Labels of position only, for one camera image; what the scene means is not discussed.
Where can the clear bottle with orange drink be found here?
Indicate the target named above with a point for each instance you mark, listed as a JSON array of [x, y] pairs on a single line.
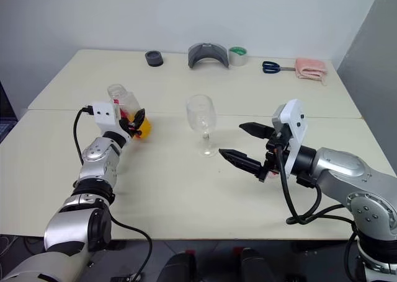
[[147, 128]]

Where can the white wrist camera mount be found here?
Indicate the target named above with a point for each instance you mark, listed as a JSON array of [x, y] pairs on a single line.
[[296, 130], [105, 114]]

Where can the clear wine glass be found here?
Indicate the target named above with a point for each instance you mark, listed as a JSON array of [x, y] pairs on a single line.
[[200, 108]]

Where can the dark laptop computer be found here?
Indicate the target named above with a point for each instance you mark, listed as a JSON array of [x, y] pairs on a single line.
[[6, 114]]

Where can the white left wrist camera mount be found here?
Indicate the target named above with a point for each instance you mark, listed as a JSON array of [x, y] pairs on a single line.
[[105, 114]]

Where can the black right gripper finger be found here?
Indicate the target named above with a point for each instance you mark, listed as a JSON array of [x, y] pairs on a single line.
[[257, 130], [242, 161]]

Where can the dark blue scissors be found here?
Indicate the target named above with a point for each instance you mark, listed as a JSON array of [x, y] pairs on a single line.
[[279, 67]]

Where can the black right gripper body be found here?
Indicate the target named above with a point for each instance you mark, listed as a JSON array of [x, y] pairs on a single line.
[[276, 158]]

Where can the grey curved visor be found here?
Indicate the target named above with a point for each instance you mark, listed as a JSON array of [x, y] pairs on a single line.
[[193, 54]]

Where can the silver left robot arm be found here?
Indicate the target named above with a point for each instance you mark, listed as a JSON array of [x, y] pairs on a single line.
[[96, 152]]

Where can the dark rounded shape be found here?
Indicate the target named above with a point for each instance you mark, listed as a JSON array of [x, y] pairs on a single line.
[[252, 265], [180, 266]]

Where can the tape roll with green core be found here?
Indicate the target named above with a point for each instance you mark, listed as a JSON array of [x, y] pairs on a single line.
[[238, 59]]

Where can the pink folded towel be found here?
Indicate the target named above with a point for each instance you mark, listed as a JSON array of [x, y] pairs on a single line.
[[310, 67]]

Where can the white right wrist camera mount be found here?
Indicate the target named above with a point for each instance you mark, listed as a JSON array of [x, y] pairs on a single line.
[[296, 130]]

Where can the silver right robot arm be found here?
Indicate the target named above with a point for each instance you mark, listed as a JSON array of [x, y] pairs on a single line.
[[341, 167]]

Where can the black round cap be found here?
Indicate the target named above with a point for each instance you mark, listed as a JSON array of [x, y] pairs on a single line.
[[154, 59]]

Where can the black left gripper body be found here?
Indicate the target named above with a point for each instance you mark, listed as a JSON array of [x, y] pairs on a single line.
[[126, 125]]

